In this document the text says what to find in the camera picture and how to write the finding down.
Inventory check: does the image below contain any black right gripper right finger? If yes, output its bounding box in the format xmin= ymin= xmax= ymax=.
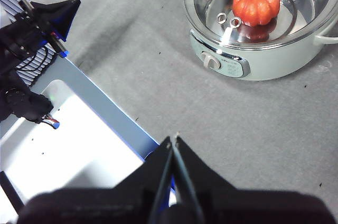
xmin=171 ymin=131 xmax=336 ymax=224

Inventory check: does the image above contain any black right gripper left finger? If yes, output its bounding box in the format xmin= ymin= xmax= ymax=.
xmin=17 ymin=135 xmax=174 ymax=224

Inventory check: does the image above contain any orange toy pumpkin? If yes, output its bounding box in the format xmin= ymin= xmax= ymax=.
xmin=232 ymin=0 xmax=281 ymax=27

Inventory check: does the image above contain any pale green electric pot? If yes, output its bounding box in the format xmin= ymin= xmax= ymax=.
xmin=180 ymin=0 xmax=338 ymax=82

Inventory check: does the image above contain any glass lid with green knob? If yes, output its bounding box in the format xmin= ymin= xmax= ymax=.
xmin=181 ymin=0 xmax=338 ymax=48

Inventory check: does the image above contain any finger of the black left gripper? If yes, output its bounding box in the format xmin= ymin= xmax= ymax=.
xmin=29 ymin=0 xmax=81 ymax=43

